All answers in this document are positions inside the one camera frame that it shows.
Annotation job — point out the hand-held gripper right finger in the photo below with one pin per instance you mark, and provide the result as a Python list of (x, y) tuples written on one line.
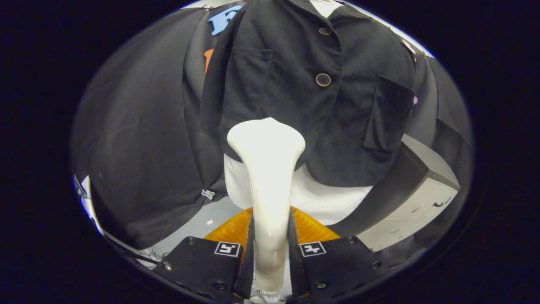
[(295, 274)]

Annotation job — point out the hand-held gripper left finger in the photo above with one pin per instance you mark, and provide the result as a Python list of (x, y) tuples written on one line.
[(249, 270)]

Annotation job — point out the grey cabinet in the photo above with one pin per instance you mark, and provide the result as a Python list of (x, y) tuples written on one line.
[(422, 202)]

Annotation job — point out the white garment steamer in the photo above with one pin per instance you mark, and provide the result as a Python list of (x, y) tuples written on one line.
[(268, 143)]

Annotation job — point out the black suit jacket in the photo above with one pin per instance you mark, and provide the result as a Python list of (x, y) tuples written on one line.
[(287, 84)]

